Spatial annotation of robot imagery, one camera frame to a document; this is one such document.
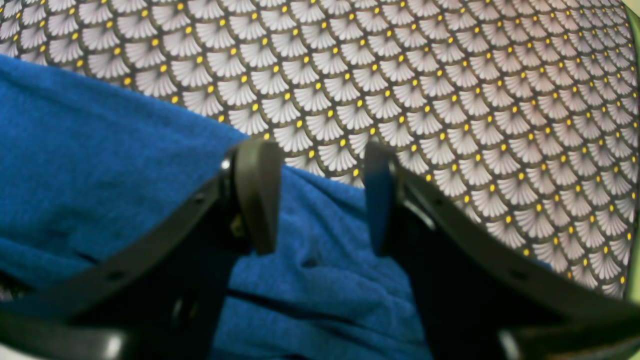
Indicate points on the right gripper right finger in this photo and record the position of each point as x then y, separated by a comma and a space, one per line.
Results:
381, 183

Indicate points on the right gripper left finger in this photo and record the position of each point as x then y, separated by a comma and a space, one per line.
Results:
250, 191

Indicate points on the blue T-shirt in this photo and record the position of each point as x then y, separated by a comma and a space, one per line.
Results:
87, 168

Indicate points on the fan-patterned table cloth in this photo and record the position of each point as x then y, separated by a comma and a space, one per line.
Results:
524, 112

